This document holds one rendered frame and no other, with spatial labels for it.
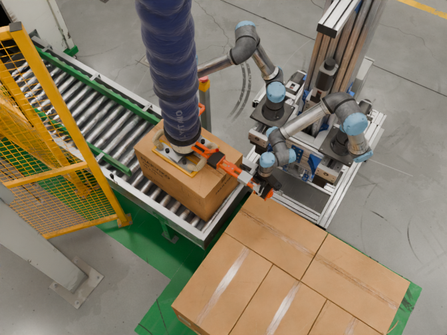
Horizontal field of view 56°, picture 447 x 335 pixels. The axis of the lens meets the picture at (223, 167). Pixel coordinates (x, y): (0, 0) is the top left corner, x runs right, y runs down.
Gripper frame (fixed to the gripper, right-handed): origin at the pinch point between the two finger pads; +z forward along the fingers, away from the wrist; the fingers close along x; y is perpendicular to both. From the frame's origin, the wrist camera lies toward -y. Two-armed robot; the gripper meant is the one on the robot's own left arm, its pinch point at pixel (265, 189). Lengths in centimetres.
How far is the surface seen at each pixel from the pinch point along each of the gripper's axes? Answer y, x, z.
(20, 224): 89, 99, -12
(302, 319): -59, 36, 53
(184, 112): 52, 6, -40
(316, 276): -52, 8, 53
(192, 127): 51, 2, -21
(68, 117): 96, 45, -42
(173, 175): 54, 20, 14
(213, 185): 29.3, 10.8, 13.4
